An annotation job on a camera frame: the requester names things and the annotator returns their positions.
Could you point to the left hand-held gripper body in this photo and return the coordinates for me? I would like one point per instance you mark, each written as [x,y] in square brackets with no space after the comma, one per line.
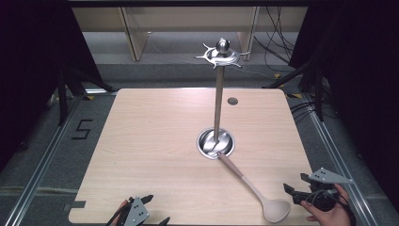
[137,213]

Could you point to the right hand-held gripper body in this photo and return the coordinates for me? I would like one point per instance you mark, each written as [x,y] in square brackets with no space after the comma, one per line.
[326,188]

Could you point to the beige silicone ladle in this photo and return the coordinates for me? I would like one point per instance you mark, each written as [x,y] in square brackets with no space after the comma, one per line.
[275,209]

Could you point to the steel utensil rack stand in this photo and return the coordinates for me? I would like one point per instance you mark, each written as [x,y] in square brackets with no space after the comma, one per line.
[218,94]

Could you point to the person's left hand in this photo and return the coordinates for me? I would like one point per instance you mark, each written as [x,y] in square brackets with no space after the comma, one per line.
[120,207]

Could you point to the person's right hand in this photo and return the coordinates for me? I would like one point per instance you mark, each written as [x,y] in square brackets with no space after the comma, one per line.
[329,217]

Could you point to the black metal stand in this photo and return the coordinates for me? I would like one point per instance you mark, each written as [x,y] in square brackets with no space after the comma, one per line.
[319,94]
[62,100]

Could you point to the dark curtain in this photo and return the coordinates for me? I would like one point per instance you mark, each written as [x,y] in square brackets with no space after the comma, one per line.
[363,78]
[28,62]

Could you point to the light wooden shelf unit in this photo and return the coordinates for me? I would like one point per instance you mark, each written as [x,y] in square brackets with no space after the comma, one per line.
[138,34]

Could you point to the aluminium floor rail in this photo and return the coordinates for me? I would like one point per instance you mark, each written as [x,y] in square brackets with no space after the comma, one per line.
[40,163]
[342,163]

